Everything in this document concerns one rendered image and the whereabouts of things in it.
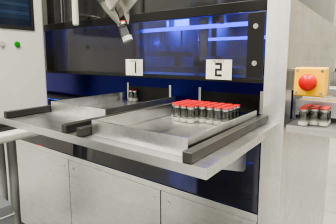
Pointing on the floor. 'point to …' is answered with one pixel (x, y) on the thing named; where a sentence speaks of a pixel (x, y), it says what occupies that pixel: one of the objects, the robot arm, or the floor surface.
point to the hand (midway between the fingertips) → (119, 20)
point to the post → (277, 94)
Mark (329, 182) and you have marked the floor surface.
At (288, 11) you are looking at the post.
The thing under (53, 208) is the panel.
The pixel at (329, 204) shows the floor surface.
